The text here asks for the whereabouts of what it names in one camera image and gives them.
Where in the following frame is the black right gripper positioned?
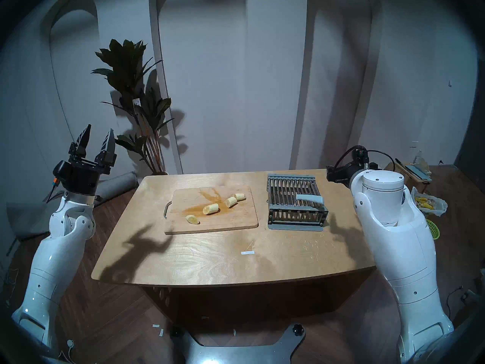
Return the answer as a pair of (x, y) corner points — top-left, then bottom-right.
(327, 159), (365, 184)

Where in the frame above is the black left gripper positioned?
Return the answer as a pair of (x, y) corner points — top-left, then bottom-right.
(61, 124), (116, 196)

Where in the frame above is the cleaver with pale blue handle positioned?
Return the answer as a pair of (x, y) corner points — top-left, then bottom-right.
(296, 194), (327, 213)

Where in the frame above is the grey blue flat board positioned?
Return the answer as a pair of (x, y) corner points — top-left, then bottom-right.
(404, 163), (432, 182)

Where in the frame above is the white bag of banana peels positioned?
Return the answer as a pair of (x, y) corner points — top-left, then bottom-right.
(411, 187), (448, 217)

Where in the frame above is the wooden cutting board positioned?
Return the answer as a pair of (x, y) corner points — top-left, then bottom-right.
(164, 186), (259, 235)

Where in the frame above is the rolled grey mat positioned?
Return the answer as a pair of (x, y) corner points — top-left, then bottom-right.
(6, 172), (138, 242)

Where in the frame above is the grey slotted knife rack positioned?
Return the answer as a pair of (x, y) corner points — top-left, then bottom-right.
(267, 174), (329, 231)

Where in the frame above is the cardboard box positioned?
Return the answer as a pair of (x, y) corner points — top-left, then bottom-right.
(383, 162), (430, 195)

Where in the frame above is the tall potted green plant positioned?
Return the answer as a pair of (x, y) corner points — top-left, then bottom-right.
(91, 39), (175, 176)

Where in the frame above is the clear plastic bottle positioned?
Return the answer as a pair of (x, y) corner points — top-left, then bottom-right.
(413, 150), (430, 174)

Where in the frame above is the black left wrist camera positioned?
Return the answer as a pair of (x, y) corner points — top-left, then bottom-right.
(53, 160), (69, 184)

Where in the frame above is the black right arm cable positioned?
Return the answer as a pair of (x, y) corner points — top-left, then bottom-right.
(333, 145), (397, 174)

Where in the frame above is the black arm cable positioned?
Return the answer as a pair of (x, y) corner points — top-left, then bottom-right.
(333, 145), (397, 174)
(45, 180), (103, 207)

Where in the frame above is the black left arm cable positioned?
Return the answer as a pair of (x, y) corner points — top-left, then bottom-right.
(45, 180), (103, 207)

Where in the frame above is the thin floor cable bundle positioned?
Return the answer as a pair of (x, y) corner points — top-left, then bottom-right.
(0, 265), (21, 309)

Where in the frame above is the black floor cable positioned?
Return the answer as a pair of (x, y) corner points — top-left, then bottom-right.
(446, 286), (465, 318)

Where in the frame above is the grey metal robot base plate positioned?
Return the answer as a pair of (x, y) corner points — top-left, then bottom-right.
(169, 323), (306, 364)

